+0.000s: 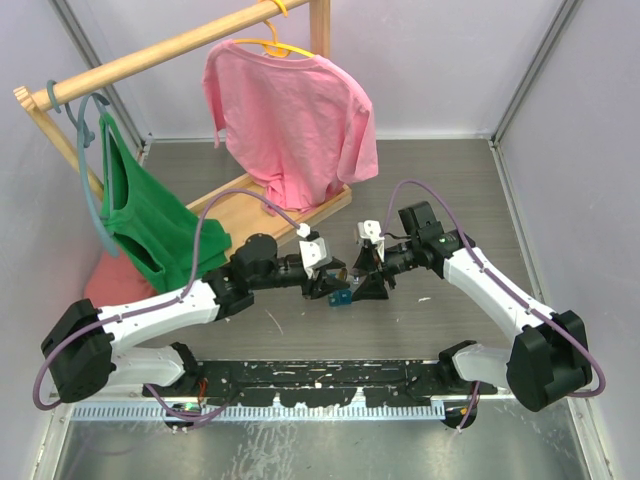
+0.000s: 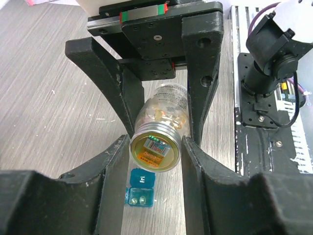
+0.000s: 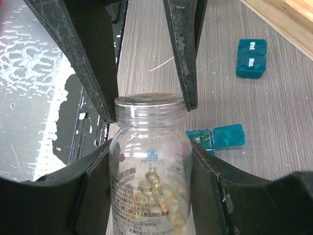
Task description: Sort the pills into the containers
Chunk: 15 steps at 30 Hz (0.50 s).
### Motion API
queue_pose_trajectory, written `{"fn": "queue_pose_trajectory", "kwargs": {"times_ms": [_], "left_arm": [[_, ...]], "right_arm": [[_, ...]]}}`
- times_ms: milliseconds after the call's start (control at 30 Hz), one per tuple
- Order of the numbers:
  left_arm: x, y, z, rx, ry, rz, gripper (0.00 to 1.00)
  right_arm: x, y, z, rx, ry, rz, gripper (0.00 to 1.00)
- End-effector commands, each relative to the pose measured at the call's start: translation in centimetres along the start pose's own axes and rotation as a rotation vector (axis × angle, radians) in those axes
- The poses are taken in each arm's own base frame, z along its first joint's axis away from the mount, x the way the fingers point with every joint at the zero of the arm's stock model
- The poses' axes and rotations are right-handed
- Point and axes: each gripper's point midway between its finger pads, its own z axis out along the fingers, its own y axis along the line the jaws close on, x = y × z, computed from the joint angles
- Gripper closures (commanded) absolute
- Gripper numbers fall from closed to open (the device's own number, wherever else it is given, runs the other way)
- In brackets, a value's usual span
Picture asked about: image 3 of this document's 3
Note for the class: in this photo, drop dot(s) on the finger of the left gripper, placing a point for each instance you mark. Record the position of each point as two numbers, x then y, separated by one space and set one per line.
82 29
185 20

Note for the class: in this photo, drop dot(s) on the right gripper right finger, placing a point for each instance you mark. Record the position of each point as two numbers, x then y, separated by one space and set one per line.
229 201

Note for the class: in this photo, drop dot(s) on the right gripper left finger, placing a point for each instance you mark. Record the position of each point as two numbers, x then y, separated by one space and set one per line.
74 200

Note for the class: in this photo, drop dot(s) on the teal pill box pair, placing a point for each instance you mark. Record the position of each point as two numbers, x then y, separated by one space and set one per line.
251 58

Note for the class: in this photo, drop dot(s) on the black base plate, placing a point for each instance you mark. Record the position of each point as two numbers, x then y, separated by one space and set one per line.
80 129

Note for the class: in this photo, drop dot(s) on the white slotted cable duct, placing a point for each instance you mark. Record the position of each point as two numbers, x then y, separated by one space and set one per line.
47 162

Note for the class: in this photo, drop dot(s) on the clear pill bottle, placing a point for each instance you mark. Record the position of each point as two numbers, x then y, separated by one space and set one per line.
150 163

